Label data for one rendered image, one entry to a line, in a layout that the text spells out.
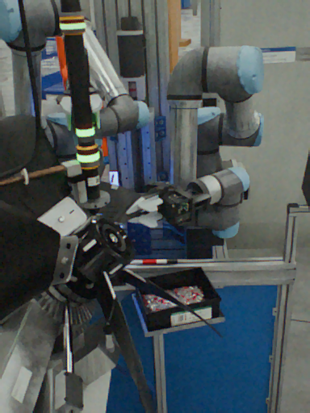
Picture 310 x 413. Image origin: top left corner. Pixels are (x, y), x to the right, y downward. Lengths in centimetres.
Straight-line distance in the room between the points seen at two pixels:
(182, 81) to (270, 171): 180
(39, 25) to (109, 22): 39
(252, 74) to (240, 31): 153
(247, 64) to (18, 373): 85
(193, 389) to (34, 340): 107
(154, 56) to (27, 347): 118
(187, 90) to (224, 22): 150
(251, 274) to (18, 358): 89
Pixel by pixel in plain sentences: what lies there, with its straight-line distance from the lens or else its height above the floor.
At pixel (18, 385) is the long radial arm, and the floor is 112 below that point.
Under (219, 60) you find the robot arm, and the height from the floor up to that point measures 149.
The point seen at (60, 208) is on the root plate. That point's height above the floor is 127.
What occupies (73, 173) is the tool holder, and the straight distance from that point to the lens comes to 92.
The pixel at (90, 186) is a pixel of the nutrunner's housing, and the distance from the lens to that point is 95.
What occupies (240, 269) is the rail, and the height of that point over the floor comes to 83.
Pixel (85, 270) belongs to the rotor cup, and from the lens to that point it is 89.
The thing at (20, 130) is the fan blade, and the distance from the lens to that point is 102.
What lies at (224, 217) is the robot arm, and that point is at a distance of 125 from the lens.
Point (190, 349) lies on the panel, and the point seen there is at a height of 50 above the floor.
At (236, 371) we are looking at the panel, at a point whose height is 39.
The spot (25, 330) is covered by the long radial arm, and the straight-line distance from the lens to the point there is 86.
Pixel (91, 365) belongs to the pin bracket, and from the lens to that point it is 105.
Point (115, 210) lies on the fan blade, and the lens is 109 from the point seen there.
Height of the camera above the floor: 167
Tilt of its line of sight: 26 degrees down
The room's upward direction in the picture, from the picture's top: 3 degrees counter-clockwise
